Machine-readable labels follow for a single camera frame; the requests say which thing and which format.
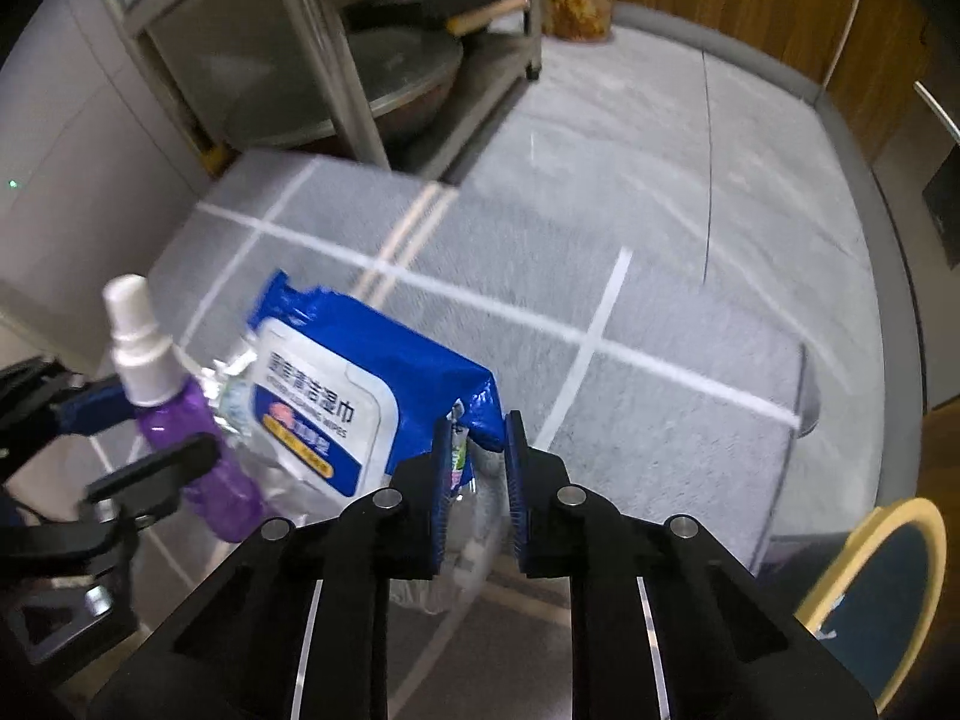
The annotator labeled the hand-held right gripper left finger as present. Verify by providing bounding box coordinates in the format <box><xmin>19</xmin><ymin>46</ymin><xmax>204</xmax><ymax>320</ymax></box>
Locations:
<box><xmin>88</xmin><ymin>418</ymin><xmax>456</xmax><ymax>720</ymax></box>

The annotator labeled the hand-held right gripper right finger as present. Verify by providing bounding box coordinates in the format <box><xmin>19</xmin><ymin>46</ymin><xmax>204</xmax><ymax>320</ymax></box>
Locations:
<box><xmin>502</xmin><ymin>410</ymin><xmax>876</xmax><ymax>720</ymax></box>

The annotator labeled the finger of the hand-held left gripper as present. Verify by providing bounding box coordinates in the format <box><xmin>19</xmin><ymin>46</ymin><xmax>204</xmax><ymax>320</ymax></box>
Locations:
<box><xmin>0</xmin><ymin>358</ymin><xmax>143</xmax><ymax>481</ymax></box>
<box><xmin>0</xmin><ymin>433</ymin><xmax>222</xmax><ymax>667</ymax></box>

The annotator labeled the clear plastic bag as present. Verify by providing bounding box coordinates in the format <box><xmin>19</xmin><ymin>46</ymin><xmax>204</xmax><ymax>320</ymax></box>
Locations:
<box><xmin>199</xmin><ymin>345</ymin><xmax>518</xmax><ymax>616</ymax></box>

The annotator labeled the purple spray bottle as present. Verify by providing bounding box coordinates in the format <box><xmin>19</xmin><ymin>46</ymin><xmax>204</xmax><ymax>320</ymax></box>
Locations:
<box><xmin>101</xmin><ymin>274</ymin><xmax>267</xmax><ymax>545</ymax></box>

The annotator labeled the blue wet wipes packet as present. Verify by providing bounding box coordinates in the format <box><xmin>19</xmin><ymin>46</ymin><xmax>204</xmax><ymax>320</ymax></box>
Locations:
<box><xmin>244</xmin><ymin>268</ymin><xmax>500</xmax><ymax>500</ymax></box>

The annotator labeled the teal bin with beige rim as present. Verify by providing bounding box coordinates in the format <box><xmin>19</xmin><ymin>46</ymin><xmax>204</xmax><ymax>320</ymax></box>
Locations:
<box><xmin>795</xmin><ymin>496</ymin><xmax>950</xmax><ymax>717</ymax></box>

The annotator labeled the stainless steel shelf rack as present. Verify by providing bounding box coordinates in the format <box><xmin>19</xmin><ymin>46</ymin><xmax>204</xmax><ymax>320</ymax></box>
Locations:
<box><xmin>97</xmin><ymin>0</ymin><xmax>545</xmax><ymax>173</ymax></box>

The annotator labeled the black pan with wooden handle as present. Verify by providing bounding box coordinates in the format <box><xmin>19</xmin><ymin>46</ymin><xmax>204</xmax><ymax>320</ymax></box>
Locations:
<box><xmin>341</xmin><ymin>0</ymin><xmax>530</xmax><ymax>38</ymax></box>

